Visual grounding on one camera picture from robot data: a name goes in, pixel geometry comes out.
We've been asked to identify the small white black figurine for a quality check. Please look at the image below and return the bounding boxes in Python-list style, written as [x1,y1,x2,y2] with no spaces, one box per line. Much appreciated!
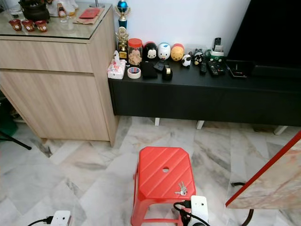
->
[181,53,192,67]

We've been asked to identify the white tape roll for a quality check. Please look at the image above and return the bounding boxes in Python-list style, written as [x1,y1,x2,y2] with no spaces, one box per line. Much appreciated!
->
[127,66,142,80]

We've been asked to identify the red packet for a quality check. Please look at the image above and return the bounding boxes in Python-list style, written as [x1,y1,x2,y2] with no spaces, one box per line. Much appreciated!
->
[79,7,102,20]

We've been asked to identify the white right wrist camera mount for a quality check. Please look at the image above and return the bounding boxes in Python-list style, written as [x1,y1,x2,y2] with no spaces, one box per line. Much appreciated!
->
[190,195,209,225]

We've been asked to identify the black tape dispenser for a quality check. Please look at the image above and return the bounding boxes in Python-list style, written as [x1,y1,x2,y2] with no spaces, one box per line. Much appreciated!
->
[161,65,174,80]

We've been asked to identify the blue globe trophy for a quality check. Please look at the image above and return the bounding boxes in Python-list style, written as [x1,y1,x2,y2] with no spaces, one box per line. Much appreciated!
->
[115,0,131,28]

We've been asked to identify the black floor cable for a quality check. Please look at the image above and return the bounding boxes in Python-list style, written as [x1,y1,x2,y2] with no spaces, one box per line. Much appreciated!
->
[230,182,255,226]

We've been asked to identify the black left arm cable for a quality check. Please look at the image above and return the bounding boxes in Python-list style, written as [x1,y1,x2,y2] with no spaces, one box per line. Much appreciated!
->
[27,216,53,226]

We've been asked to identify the black tv console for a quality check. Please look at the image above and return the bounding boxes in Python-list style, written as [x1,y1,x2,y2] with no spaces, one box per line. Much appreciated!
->
[108,59,301,136]

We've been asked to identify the black television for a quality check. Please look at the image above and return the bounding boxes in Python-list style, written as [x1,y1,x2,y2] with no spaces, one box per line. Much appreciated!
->
[226,0,301,78]

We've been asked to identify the black stand leg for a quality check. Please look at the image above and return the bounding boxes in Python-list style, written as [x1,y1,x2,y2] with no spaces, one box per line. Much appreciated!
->
[0,131,32,151]

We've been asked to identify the white pink tissue pack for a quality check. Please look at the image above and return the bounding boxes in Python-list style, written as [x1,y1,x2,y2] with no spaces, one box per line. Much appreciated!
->
[107,50,127,80]

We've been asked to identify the white blue round plush toy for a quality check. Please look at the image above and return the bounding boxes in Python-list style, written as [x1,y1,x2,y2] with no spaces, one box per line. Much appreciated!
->
[157,42,172,61]

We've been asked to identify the red lidded snack jar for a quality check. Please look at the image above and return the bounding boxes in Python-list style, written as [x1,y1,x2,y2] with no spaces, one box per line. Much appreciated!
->
[127,38,144,66]

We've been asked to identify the red edged marble table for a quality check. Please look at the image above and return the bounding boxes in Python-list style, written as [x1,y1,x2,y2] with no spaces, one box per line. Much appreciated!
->
[225,130,301,210]

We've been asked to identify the orange round plush toy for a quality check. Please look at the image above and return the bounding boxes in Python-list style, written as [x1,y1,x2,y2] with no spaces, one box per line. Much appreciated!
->
[170,43,185,62]

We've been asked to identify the light wooden cabinet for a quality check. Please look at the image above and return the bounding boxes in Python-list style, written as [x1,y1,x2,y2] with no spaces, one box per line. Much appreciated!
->
[0,2,120,146]

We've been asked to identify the small gold trophy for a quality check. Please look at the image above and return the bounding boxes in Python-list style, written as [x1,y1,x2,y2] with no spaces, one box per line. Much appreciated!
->
[116,26,130,60]

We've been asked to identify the silver key bunch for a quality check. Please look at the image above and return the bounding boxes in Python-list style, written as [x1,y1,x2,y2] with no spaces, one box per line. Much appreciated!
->
[174,181,189,197]

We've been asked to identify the flat black tray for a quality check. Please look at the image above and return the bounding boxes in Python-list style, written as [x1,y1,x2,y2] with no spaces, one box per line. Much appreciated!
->
[226,59,255,79]

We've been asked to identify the dark incense pot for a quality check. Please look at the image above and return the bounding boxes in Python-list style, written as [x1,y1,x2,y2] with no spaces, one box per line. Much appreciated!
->
[18,0,51,22]

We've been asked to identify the small black box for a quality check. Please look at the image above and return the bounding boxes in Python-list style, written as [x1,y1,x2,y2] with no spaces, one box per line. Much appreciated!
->
[153,60,166,72]

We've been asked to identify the black round plush toy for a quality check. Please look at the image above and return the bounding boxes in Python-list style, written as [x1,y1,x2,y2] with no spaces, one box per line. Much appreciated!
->
[143,41,158,61]

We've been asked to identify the small red cup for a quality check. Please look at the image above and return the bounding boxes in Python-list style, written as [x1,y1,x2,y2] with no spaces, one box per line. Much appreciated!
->
[34,20,49,33]
[22,19,35,32]
[8,18,23,32]

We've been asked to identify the red plastic stool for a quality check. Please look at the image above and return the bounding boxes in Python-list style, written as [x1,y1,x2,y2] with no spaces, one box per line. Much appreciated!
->
[131,146,197,226]

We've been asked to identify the green object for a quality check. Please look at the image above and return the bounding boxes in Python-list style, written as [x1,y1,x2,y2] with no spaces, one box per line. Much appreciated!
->
[0,96,20,137]

